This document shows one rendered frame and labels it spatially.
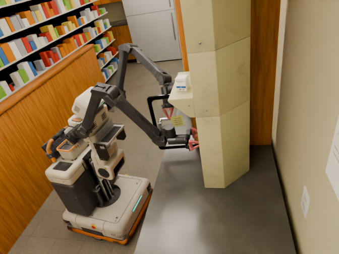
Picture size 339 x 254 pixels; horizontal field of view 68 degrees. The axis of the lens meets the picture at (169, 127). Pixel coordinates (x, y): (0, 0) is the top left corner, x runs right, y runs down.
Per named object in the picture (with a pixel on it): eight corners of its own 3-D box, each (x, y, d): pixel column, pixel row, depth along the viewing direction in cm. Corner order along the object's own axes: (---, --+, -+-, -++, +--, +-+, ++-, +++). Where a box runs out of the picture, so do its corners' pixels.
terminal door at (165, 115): (205, 146, 163) (198, 91, 141) (159, 149, 168) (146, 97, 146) (204, 145, 163) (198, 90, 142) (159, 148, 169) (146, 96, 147)
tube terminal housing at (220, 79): (246, 150, 160) (247, 25, 118) (251, 189, 134) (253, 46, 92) (208, 150, 166) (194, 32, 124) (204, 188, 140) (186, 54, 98)
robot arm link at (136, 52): (134, 51, 180) (122, 49, 172) (137, 44, 177) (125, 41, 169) (171, 85, 160) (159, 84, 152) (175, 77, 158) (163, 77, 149)
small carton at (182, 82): (189, 85, 120) (188, 74, 117) (186, 90, 117) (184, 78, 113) (180, 85, 122) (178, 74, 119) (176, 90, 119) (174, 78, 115)
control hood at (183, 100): (201, 86, 141) (199, 70, 135) (195, 118, 115) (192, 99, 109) (180, 88, 143) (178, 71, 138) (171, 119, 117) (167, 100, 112)
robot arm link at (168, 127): (160, 135, 152) (156, 145, 145) (156, 121, 145) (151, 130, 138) (179, 136, 148) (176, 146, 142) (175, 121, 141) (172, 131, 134)
